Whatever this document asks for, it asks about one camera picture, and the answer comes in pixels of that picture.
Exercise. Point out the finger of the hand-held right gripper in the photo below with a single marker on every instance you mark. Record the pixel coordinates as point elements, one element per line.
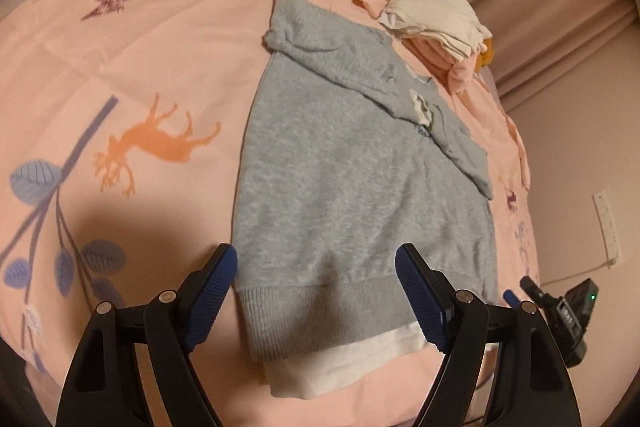
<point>510,299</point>
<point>535,291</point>

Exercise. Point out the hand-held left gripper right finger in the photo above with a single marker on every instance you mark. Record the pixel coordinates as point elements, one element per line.
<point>419,292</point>

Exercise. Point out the pink printed bedsheet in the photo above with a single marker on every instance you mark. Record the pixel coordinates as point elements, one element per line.
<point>125,67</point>

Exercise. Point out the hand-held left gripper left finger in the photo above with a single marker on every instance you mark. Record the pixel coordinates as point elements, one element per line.
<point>212,287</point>

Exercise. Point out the grey sweater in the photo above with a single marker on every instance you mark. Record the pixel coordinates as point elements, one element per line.
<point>350,202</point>

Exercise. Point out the pink curtain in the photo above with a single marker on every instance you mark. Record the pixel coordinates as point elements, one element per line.
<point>560,17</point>

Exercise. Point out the pile of pink clothes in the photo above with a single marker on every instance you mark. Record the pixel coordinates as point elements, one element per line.
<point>440,57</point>

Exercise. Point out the white wall socket strip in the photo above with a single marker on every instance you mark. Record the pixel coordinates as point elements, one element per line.
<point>607,227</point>

